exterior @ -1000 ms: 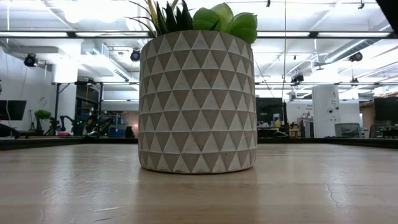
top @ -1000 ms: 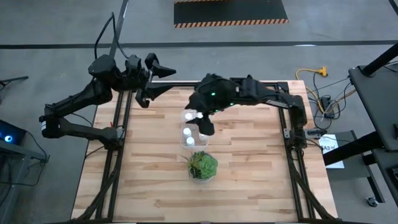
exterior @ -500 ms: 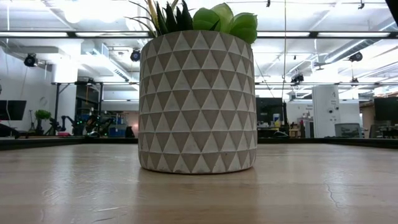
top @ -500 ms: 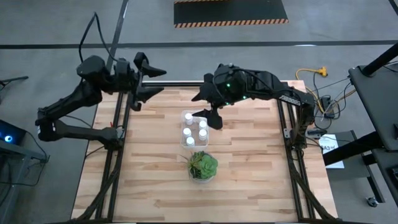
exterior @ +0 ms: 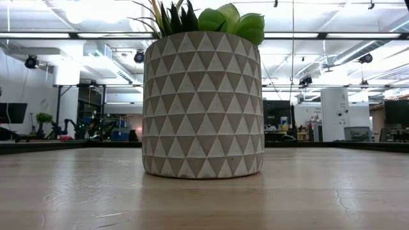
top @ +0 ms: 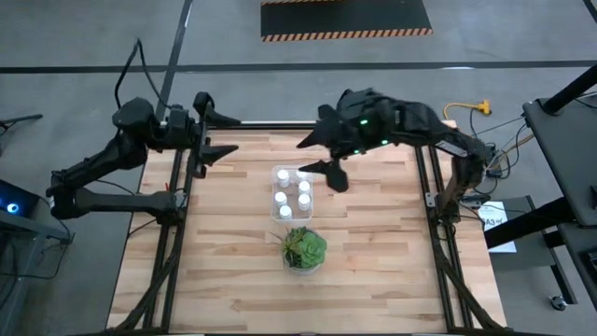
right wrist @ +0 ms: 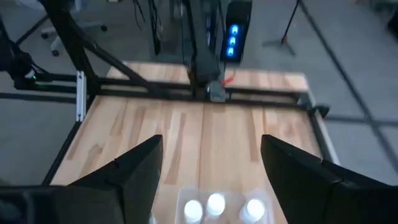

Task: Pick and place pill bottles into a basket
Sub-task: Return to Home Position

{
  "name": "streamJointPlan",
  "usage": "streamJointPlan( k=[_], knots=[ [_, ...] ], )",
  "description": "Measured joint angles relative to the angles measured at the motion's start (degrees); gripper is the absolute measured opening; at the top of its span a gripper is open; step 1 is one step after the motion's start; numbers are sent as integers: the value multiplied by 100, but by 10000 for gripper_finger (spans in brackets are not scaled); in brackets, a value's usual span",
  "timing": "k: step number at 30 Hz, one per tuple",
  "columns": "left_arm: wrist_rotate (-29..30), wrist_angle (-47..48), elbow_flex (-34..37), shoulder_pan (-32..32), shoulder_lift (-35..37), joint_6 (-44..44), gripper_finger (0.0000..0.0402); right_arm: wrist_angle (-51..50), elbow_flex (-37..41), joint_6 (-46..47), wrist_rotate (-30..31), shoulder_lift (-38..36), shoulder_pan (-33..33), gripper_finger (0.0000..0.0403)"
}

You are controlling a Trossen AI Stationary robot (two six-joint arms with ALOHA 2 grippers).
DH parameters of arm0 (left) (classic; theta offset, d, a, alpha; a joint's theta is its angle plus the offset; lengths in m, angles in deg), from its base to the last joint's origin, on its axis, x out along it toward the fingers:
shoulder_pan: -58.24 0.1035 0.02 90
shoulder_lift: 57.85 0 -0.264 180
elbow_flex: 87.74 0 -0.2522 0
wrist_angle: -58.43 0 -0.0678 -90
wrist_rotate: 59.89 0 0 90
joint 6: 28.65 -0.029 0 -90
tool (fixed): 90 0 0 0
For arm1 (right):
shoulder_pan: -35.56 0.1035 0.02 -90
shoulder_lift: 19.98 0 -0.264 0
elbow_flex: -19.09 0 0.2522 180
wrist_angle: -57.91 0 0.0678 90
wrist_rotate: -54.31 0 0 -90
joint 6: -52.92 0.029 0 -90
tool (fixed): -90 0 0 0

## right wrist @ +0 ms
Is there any office chair wheel base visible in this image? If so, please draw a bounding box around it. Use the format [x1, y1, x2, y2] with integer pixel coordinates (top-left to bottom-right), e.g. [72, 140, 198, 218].
[39, 20, 109, 57]

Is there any black metal rig frame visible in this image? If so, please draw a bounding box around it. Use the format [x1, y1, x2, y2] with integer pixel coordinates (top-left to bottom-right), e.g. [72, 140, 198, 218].
[0, 0, 341, 187]

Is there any white plastic pill bottle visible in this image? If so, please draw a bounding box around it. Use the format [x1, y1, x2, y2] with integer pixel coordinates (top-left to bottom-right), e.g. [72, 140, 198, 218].
[183, 199, 204, 224]
[206, 192, 226, 218]
[238, 197, 267, 224]

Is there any clear plastic basket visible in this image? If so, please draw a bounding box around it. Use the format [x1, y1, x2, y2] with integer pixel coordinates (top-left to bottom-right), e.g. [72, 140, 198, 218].
[175, 185, 275, 224]

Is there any silver aluminium bracket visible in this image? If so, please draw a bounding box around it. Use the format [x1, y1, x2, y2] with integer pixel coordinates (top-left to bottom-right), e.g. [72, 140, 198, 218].
[75, 70, 87, 123]

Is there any red wire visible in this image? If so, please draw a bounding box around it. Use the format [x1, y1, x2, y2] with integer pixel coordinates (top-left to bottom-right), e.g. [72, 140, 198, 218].
[221, 70, 238, 87]

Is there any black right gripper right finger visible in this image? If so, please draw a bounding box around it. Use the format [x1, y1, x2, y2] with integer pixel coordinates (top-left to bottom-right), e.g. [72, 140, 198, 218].
[261, 134, 398, 224]

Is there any black tripod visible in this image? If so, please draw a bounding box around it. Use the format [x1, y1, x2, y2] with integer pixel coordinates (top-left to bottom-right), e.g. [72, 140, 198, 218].
[262, 0, 312, 57]

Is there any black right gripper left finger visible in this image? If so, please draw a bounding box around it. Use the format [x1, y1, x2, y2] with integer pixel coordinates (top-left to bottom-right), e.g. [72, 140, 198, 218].
[67, 134, 164, 224]

